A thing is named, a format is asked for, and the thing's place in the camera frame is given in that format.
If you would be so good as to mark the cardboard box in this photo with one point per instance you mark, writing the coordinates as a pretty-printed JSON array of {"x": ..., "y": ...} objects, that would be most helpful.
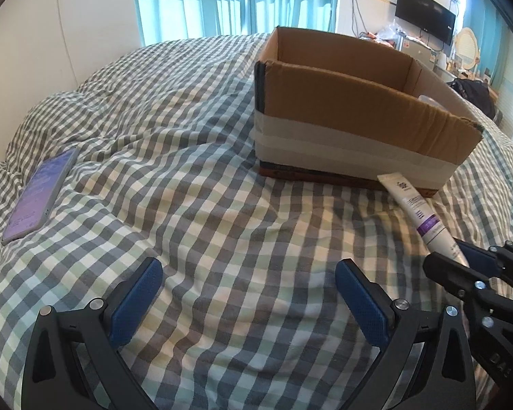
[{"x": 346, "y": 132}]

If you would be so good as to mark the oval white framed mirror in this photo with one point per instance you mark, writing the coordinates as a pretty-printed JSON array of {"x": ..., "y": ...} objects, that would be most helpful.
[{"x": 467, "y": 47}]

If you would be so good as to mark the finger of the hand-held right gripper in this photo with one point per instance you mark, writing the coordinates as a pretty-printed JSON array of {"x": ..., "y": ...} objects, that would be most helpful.
[
  {"x": 453, "y": 271},
  {"x": 481, "y": 258}
]

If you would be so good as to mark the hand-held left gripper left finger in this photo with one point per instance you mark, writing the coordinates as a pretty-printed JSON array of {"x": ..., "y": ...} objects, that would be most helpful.
[{"x": 139, "y": 299}]

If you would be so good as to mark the clear plastic bag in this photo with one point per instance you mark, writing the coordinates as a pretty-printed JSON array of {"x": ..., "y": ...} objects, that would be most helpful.
[{"x": 388, "y": 34}]

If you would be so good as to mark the wide teal curtain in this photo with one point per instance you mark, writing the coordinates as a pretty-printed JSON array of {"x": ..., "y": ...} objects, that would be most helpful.
[{"x": 184, "y": 4}]

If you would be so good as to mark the smartphone with lit screen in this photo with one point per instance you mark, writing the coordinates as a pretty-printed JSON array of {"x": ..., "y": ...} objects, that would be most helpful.
[{"x": 40, "y": 196}]

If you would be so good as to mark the black wall television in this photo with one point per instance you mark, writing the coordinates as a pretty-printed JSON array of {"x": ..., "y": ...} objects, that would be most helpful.
[{"x": 425, "y": 13}]

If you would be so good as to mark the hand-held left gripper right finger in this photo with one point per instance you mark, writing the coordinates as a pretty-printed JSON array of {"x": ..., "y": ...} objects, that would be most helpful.
[{"x": 361, "y": 303}]

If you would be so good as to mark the small silver fridge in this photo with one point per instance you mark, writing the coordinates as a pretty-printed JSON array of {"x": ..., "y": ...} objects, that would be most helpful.
[{"x": 417, "y": 49}]

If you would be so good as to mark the grey white checked duvet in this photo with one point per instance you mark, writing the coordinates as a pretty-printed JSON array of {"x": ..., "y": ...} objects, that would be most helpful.
[{"x": 196, "y": 179}]

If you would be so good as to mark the white padded headboard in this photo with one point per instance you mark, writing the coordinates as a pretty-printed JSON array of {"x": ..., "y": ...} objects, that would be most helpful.
[{"x": 47, "y": 42}]

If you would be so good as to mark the narrow teal curtain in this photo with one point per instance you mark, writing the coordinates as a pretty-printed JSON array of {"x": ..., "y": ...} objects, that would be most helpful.
[{"x": 493, "y": 51}]

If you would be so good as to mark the black bag on chair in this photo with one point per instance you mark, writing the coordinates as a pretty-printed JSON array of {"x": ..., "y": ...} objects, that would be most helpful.
[{"x": 474, "y": 94}]

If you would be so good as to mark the white purple cream tube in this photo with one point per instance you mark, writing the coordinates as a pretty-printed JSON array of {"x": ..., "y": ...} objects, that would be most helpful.
[{"x": 419, "y": 211}]

